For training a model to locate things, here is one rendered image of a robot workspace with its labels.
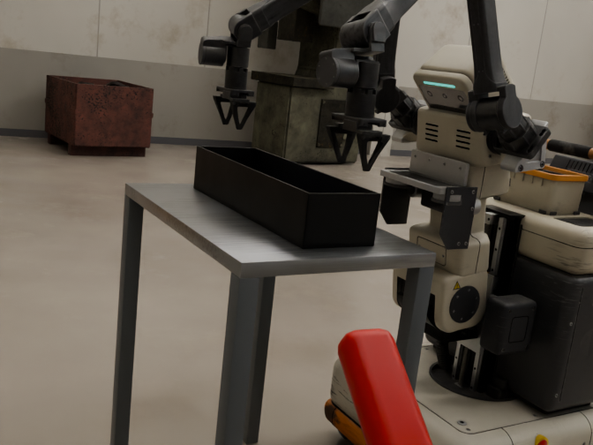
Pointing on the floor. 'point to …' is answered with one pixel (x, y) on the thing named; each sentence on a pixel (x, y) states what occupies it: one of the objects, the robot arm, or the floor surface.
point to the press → (303, 86)
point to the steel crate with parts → (98, 116)
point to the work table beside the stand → (250, 295)
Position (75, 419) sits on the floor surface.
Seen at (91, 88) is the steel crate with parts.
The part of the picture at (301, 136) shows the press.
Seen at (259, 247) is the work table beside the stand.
